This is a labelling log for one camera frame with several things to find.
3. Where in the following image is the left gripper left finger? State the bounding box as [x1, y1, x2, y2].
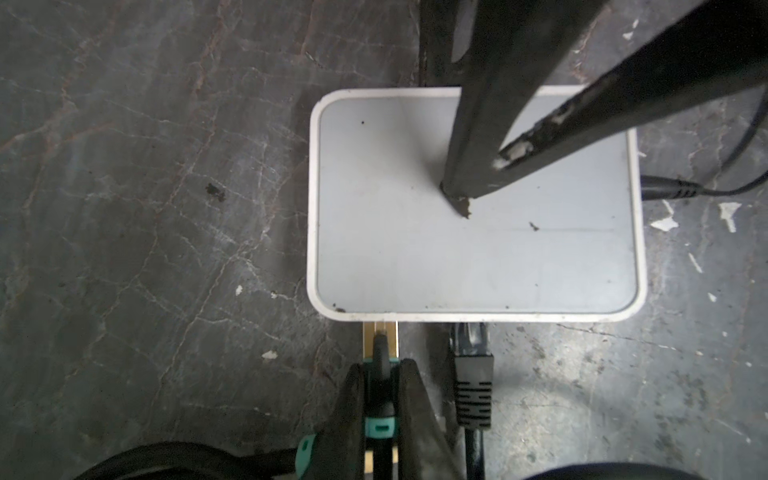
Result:
[308, 364, 365, 479]

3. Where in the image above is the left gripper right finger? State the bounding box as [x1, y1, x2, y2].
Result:
[397, 359, 462, 479]

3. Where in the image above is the large black cable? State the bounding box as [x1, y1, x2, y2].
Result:
[71, 320, 402, 480]

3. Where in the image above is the black power adapter with plug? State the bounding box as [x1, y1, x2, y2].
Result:
[639, 83, 768, 203]

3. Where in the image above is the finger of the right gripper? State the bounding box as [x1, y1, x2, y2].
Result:
[439, 0, 768, 218]
[417, 0, 478, 87]

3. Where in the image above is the white network switch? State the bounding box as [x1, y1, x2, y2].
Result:
[307, 88, 648, 323]

